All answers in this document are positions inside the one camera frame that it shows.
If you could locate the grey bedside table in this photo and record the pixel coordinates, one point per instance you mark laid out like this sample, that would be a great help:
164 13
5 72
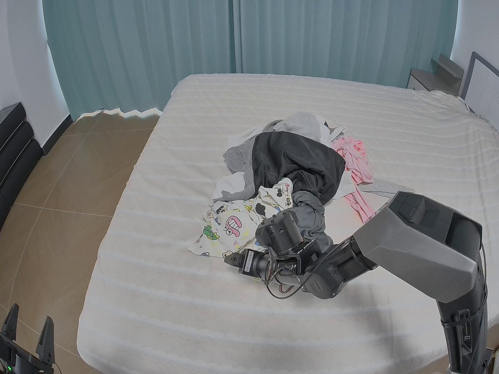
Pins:
429 79

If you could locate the pile of clothes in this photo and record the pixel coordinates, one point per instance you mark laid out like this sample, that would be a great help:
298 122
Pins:
300 121

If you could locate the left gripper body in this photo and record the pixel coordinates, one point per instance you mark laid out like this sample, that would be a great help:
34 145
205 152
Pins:
23 364

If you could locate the black garment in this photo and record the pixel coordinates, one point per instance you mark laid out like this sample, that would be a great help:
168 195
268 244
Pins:
296 158

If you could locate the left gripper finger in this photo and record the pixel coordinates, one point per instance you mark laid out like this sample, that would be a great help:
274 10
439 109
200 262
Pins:
11 325
46 345

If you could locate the black low cabinet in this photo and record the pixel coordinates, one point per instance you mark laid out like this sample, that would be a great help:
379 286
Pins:
15 150

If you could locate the dark grey garment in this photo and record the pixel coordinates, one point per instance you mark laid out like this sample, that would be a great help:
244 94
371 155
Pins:
312 216

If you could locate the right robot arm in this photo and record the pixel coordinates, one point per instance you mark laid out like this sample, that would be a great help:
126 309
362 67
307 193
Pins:
421 240

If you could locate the bed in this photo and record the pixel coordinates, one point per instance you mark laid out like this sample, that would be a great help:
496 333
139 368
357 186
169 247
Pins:
195 306

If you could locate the pink garment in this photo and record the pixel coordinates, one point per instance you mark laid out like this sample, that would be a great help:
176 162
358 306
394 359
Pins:
356 162

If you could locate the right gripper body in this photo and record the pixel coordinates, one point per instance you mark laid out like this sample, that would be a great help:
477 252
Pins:
259 265

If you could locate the white printed pyjama top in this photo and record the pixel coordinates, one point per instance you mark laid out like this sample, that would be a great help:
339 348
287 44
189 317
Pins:
226 224

